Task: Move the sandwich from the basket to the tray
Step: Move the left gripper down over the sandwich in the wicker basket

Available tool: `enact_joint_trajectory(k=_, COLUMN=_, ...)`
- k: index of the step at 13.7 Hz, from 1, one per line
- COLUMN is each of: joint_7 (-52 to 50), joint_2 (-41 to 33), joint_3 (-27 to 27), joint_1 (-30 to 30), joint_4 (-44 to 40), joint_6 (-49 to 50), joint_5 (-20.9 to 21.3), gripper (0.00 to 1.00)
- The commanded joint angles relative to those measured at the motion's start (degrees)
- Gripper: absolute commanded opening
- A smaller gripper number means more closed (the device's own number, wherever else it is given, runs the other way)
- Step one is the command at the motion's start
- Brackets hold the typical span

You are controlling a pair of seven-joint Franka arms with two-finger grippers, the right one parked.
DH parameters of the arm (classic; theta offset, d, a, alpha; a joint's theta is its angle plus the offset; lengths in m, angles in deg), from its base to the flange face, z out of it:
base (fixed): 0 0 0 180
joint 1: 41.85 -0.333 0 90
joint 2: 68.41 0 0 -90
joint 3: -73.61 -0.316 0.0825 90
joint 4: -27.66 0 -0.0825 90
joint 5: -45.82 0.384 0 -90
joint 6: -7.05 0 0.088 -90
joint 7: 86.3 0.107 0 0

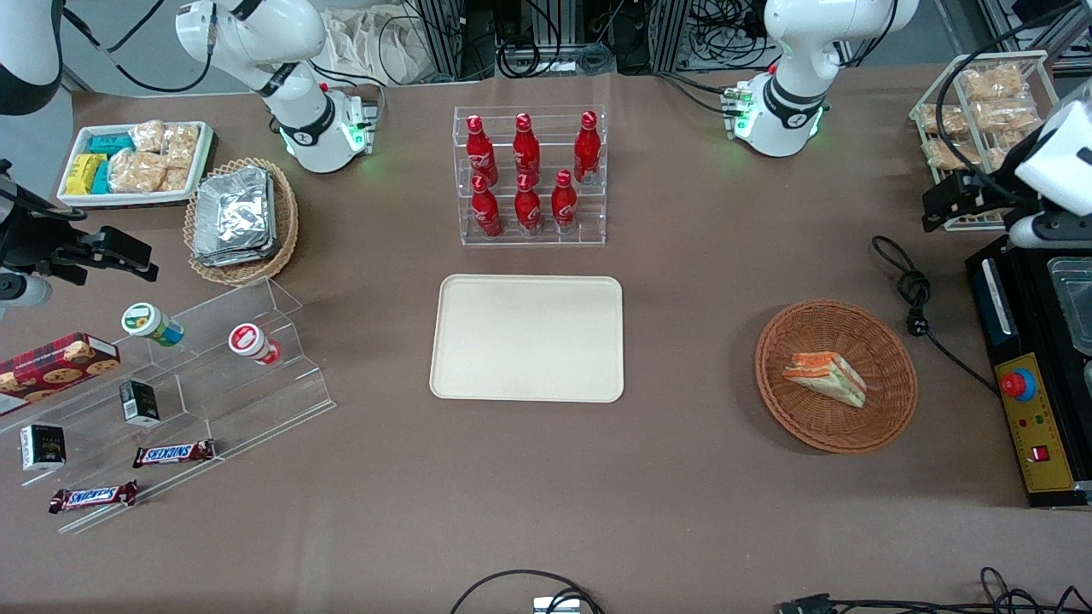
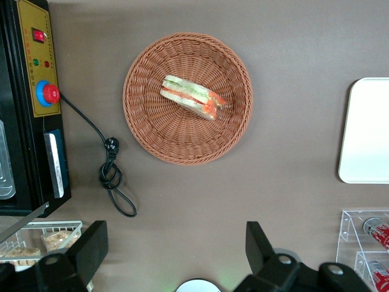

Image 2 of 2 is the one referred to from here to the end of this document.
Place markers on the round brown wicker basket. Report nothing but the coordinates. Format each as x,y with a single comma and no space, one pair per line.
170,134

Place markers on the black sealing machine yellow panel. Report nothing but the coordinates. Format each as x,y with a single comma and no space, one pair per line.
18,127

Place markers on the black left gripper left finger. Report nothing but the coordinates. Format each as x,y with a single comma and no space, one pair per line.
85,249

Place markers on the white rectangular tray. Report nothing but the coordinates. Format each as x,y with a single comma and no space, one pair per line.
367,130

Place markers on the white round device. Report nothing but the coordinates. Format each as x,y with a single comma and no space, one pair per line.
197,286

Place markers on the bagged snack pack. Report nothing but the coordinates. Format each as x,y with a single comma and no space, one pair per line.
59,240
19,254

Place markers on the clear acrylic can rack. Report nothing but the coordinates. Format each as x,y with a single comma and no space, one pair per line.
349,231

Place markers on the plastic-wrapped triangle sandwich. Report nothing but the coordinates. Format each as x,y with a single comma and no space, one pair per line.
188,92

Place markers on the clear plastic container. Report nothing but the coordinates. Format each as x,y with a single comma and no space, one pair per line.
4,170

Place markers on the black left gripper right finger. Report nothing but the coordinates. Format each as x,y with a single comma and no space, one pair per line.
264,267

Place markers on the red drink can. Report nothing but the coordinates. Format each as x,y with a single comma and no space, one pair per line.
378,231
380,273

